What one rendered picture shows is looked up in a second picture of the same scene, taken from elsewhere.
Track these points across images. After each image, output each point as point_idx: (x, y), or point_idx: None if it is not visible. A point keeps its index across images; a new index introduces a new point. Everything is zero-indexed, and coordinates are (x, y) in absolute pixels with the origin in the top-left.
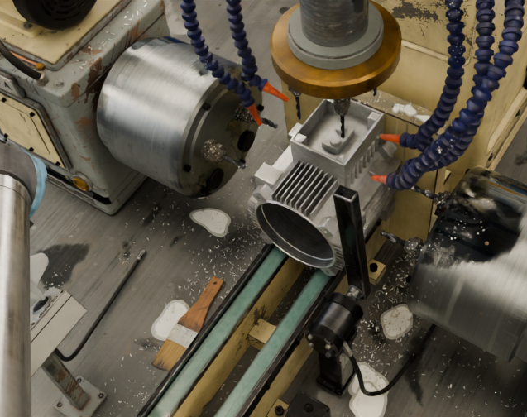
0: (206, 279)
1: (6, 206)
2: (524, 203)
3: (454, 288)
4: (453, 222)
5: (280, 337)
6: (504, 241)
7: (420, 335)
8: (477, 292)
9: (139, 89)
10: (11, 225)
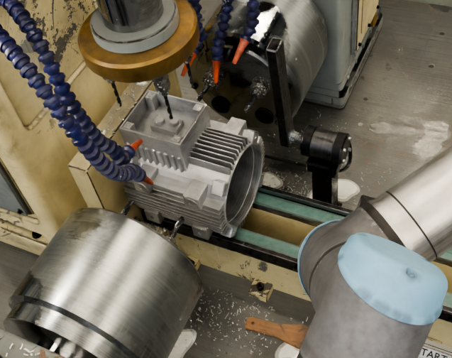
0: (247, 335)
1: (421, 170)
2: (237, 3)
3: (300, 48)
4: (259, 33)
5: (322, 215)
6: (271, 8)
7: (275, 166)
8: (303, 35)
9: (109, 290)
10: (446, 150)
